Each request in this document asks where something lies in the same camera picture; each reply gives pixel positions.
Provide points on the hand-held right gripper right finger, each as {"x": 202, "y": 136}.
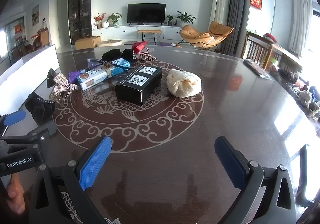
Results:
{"x": 231, "y": 164}

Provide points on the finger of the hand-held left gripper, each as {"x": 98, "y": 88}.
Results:
{"x": 15, "y": 117}
{"x": 46, "y": 130}

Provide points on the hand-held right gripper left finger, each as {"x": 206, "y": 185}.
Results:
{"x": 95, "y": 161}

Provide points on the rhinestone bow hair clip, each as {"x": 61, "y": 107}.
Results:
{"x": 62, "y": 85}

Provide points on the white storage box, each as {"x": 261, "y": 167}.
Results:
{"x": 27, "y": 68}

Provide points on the purple cloth item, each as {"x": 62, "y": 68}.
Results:
{"x": 73, "y": 75}

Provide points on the blue and white carton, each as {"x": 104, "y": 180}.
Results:
{"x": 96, "y": 77}

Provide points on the blue framed glasses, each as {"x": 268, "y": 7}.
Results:
{"x": 93, "y": 62}

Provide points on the black cardboard box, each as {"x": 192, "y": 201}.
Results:
{"x": 136, "y": 88}

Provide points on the cream knitted hat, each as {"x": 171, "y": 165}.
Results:
{"x": 182, "y": 83}

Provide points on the dark patterned desktop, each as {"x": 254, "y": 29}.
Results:
{"x": 175, "y": 126}

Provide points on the person's left hand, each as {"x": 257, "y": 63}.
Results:
{"x": 13, "y": 191}

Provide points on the dark brown bow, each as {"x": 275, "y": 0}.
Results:
{"x": 51, "y": 76}

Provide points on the small wooden cabinet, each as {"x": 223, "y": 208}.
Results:
{"x": 43, "y": 37}

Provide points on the red door poster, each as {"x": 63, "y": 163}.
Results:
{"x": 18, "y": 30}

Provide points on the straw twine bundle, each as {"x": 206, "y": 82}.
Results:
{"x": 108, "y": 67}

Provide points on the brown cardboard box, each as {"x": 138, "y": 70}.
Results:
{"x": 86, "y": 42}

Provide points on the glass bottle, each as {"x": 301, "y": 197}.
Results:
{"x": 44, "y": 23}

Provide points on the dark flat packet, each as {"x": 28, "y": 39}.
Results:
{"x": 256, "y": 68}

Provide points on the black cloth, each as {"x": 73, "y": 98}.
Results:
{"x": 127, "y": 55}
{"x": 111, "y": 55}

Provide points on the cluttered tea tray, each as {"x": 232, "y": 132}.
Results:
{"x": 305, "y": 96}

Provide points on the beige round floor cushion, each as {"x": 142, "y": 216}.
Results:
{"x": 110, "y": 43}

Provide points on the wooden slatted chair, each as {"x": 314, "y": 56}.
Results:
{"x": 255, "y": 50}

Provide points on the white television cabinet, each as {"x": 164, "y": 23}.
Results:
{"x": 117, "y": 32}

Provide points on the white round vase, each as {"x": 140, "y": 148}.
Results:
{"x": 105, "y": 24}

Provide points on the red flower bouquet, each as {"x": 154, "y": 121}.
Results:
{"x": 98, "y": 18}

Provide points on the wooden side table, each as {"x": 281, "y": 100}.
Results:
{"x": 282, "y": 50}

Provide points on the dark glass display cabinet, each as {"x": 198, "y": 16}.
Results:
{"x": 80, "y": 8}

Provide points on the orange lounge chair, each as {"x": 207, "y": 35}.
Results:
{"x": 197, "y": 36}

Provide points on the red cloth item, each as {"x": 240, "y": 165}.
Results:
{"x": 271, "y": 37}

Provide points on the purple floor mat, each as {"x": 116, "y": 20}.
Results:
{"x": 165, "y": 44}

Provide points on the wooden bench with metal legs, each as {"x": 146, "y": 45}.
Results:
{"x": 149, "y": 31}

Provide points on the grey curtain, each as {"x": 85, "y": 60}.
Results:
{"x": 236, "y": 13}

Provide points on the black television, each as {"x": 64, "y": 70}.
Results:
{"x": 146, "y": 13}

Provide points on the large leafy potted plant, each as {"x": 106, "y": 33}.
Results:
{"x": 185, "y": 17}

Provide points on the white curtain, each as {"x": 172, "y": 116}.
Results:
{"x": 301, "y": 23}

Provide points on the small green potted plant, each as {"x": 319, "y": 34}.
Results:
{"x": 170, "y": 19}

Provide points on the covered standing air conditioner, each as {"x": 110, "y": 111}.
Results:
{"x": 220, "y": 3}

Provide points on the framed wall painting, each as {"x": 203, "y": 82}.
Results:
{"x": 35, "y": 15}

